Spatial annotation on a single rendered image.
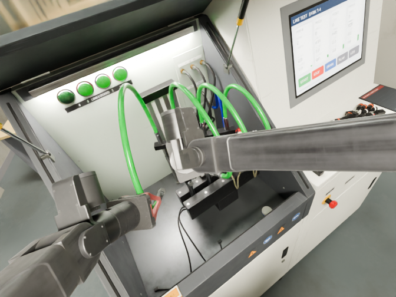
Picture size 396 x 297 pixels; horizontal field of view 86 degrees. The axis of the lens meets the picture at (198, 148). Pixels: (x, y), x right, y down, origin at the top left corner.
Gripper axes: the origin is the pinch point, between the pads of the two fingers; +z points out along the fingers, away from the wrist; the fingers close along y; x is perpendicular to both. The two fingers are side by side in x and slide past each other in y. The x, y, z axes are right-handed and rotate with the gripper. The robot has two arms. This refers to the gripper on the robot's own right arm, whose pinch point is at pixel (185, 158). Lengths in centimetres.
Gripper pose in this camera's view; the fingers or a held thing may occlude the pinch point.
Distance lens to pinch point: 60.2
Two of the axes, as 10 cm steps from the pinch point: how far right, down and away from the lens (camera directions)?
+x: -9.4, 3.4, -0.6
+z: -0.5, 0.4, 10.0
